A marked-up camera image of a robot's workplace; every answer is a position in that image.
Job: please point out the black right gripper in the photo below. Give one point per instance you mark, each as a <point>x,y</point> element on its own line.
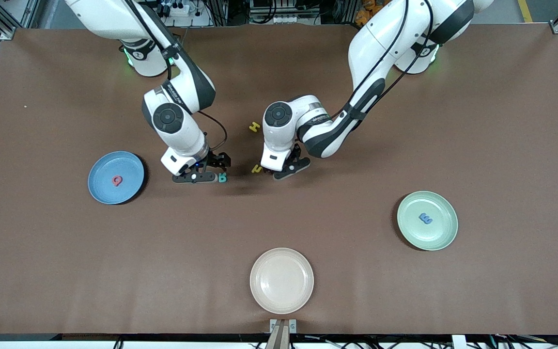
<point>216,160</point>

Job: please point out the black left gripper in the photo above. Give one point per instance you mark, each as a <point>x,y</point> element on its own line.
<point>294,153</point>

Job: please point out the yellow foam lowercase h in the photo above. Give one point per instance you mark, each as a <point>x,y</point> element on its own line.
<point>256,168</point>

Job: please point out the yellow foam uppercase H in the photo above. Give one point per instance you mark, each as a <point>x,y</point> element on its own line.
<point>255,127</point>

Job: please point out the pink foam letter Q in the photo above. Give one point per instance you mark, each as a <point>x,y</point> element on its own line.
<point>117,181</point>

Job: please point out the blue foam lowercase m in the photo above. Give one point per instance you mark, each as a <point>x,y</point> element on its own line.
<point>425,218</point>

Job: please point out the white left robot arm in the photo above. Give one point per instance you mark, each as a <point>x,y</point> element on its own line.
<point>279,140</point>

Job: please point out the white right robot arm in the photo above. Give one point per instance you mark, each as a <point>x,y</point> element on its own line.
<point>182,135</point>

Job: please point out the blue plate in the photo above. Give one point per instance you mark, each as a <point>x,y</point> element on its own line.
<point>104,169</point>

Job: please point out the beige plate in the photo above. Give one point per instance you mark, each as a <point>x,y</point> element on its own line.
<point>282,280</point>

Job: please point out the green plate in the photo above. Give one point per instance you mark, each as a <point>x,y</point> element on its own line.
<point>439,232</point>

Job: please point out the brown table cover sheet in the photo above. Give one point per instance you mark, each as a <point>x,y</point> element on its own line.
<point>356,291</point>

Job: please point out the black electronics rack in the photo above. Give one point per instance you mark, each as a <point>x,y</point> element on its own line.
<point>284,12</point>

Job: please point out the aluminium beam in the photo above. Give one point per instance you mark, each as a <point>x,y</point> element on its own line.
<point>279,339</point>

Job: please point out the white power strip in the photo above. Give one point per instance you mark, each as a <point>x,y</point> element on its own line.
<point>177,8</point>

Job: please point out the pile of orange objects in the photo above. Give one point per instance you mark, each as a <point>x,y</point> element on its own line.
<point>364,9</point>

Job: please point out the silver metal bracket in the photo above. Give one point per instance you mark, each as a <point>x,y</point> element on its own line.
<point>292,325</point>

